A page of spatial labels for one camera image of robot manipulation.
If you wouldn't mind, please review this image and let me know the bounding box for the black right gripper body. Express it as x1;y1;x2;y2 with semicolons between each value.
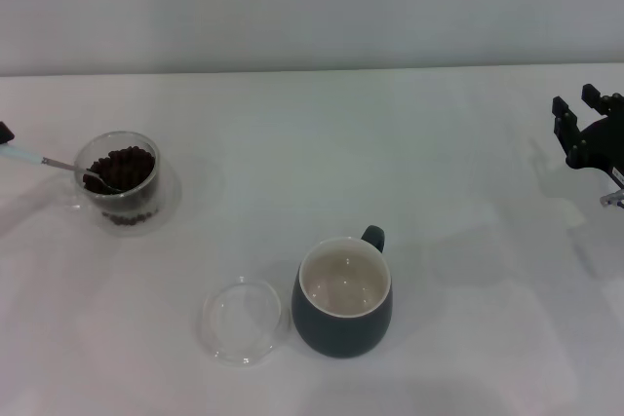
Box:
565;103;624;173

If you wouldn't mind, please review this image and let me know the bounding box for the blue-handled metal spoon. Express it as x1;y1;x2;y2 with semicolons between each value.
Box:
0;146;126;196

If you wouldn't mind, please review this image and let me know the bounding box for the double-walled glass cup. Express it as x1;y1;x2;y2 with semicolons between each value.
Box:
61;131;182;238

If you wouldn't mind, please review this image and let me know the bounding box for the dark teal ceramic mug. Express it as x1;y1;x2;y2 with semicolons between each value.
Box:
291;224;394;359

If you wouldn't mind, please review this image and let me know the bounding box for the clear glass lid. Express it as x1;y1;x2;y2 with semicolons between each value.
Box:
197;275;293;368

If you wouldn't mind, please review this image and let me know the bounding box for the coffee beans pile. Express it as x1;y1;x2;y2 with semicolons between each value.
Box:
82;145;161;228

